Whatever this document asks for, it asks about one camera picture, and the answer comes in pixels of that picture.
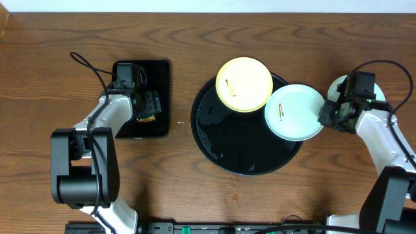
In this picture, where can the green yellow sponge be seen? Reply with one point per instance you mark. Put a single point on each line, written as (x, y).
(146, 119)

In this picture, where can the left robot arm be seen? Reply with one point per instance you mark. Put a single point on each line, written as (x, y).
(84, 168)

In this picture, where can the light blue plate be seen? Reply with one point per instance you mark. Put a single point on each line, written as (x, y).
(292, 112)

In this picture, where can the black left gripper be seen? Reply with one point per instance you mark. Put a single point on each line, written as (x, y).
(151, 103)

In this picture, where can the round black tray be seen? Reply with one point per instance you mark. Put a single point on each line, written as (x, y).
(238, 142)

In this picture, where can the pale green plate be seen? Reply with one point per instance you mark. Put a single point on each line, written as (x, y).
(333, 94)

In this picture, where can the yellow plate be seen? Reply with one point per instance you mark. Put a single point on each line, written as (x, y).
(244, 84)

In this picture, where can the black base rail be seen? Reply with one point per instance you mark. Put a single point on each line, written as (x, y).
(171, 228)

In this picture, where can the rectangular black tray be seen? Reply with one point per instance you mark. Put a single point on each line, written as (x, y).
(158, 79)

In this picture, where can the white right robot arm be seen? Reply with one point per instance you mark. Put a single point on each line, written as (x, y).
(374, 122)

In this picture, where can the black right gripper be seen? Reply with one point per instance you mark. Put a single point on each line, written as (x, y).
(323, 116)

